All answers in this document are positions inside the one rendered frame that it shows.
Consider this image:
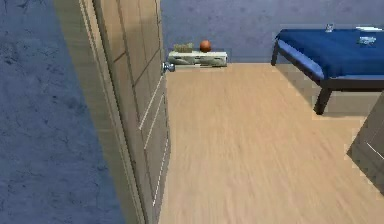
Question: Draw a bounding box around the olive green box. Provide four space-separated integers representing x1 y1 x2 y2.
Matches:
173 42 195 54

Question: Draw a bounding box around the small blue white object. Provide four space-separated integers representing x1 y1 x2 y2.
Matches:
358 36 378 46

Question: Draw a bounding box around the orange basketball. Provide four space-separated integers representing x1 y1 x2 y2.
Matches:
199 39 213 53

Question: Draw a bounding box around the silver round door knob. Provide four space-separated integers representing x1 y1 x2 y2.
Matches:
162 61 176 74

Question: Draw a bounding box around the white flat book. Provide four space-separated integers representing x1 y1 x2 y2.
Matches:
355 26 383 33

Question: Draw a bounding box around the brown wooden room door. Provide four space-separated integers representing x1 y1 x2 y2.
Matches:
53 0 172 224

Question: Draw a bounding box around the blue bed with dark frame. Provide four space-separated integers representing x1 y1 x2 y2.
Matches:
270 27 384 116

